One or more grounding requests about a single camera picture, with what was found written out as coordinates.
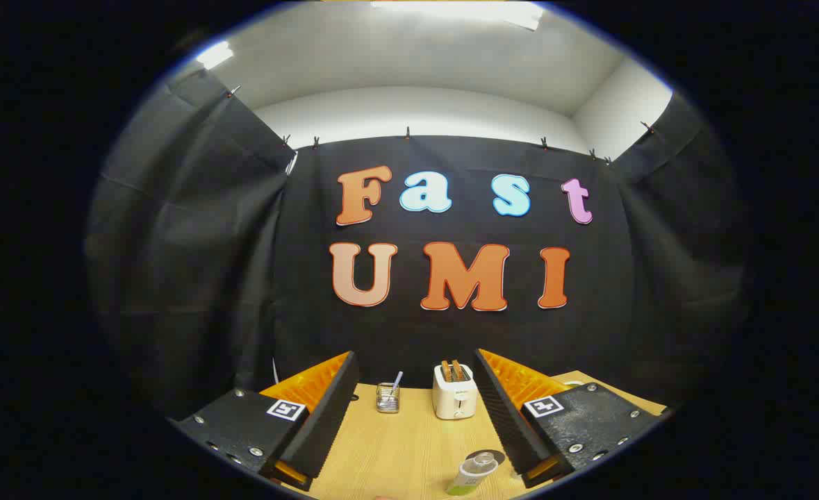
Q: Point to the cream toaster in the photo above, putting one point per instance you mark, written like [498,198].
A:
[455,401]

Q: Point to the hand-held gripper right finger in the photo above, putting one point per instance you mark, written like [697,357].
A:
[510,423]

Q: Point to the dark brown round coaster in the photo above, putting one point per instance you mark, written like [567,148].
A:
[498,456]

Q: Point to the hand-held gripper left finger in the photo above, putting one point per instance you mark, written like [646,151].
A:
[329,423]

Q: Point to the brown toast slice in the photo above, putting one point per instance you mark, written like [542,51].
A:
[446,371]
[457,369]

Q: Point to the ceiling light panel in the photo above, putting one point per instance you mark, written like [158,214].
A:
[458,10]
[214,54]

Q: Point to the wooden table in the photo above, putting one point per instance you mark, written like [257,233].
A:
[395,451]

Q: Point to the clear bottle with white label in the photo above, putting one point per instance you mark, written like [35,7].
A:
[470,476]

